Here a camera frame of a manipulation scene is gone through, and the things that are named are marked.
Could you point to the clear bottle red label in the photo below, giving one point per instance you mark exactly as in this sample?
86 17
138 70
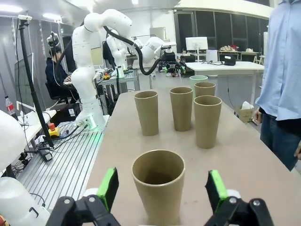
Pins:
9 107

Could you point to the yellow emergency stop button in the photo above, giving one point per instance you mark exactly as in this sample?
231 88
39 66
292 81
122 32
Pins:
106 76
53 131

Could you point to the person's right forearm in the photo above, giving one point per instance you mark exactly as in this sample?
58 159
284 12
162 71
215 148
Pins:
261 99

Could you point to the person in dark hoodie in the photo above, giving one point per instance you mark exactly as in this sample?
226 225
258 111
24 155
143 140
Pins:
54 73

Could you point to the aluminium frame cart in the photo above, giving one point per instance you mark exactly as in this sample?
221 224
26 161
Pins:
122 80

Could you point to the white laptop screen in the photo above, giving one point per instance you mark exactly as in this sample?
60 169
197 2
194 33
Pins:
211 55

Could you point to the person's left hand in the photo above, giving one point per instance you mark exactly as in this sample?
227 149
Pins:
298 150

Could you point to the black controller box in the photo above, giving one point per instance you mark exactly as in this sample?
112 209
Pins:
68 111

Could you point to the white camera on pole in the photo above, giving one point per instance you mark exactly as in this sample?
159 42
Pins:
24 17

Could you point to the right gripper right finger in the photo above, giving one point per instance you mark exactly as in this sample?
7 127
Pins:
216 188

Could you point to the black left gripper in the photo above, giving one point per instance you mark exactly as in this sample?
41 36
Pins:
169 57

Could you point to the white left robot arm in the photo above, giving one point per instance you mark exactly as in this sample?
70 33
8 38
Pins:
81 58

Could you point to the white idle robot arm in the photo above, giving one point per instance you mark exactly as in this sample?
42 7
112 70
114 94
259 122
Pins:
116 54

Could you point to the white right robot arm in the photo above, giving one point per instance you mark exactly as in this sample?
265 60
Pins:
9 139

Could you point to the black camera pole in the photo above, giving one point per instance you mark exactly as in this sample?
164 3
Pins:
30 77

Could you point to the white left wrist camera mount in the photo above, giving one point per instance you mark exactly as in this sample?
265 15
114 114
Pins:
169 43

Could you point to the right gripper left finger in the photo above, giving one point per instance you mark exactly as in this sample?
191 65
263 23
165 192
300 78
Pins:
108 188

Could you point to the aluminium slotted base plate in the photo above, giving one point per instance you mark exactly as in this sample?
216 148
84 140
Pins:
65 164

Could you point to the black office chair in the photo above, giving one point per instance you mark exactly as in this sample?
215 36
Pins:
55 94

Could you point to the pale green cup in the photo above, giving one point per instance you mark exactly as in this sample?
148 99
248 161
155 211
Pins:
195 80

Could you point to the person in light blue shirt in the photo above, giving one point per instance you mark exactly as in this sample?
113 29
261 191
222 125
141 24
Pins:
282 58

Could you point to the person's right hand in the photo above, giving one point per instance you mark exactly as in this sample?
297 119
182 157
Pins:
258 115

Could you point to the white desk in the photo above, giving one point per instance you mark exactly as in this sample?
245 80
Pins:
225 66
30 120

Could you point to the cardboard box with white bag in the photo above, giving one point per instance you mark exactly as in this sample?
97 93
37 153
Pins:
244 112

